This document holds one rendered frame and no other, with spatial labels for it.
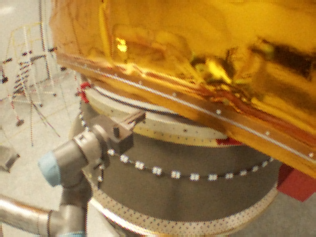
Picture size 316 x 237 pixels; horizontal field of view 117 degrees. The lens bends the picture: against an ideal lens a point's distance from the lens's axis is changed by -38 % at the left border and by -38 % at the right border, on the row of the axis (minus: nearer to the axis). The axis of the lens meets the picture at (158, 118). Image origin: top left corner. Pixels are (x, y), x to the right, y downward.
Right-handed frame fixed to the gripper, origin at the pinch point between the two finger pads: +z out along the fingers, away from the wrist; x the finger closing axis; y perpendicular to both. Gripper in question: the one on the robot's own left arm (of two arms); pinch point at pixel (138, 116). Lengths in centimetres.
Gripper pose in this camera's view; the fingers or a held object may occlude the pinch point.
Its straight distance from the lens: 47.2
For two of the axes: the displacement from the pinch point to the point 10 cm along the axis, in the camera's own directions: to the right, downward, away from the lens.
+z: 6.3, -4.2, 6.5
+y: 0.3, -8.2, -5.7
